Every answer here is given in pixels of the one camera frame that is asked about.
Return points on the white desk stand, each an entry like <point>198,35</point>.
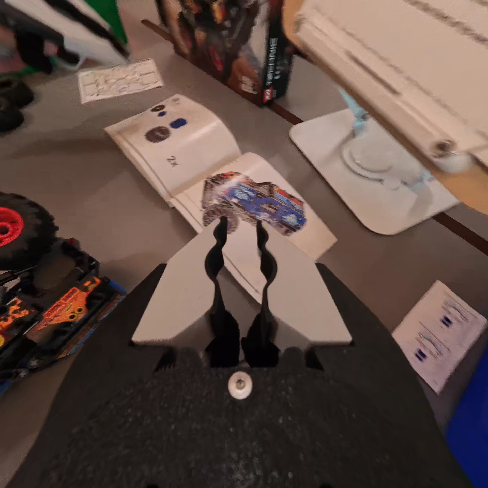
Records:
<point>343,190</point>

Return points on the white printed paper slip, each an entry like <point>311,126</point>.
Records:
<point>438,331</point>

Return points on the lego monster truck model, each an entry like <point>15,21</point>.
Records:
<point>64,305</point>

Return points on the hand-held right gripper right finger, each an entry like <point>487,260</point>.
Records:
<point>308,305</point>

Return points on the black tyre red rim wheel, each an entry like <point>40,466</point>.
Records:
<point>34,236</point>

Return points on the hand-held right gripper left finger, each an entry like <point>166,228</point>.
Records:
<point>179,297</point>

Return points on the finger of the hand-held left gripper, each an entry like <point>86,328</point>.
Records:
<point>76,34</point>
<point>93,11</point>

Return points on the lego instruction booklet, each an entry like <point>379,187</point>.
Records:
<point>198,145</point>

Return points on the lego set cardboard box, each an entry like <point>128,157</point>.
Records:
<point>236,45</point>

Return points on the black rubber tyre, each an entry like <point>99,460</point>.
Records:
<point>15,93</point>
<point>9,118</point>

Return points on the sticker sheet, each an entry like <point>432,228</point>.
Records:
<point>118,80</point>

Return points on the blue plastic bin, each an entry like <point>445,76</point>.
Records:
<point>469,438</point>

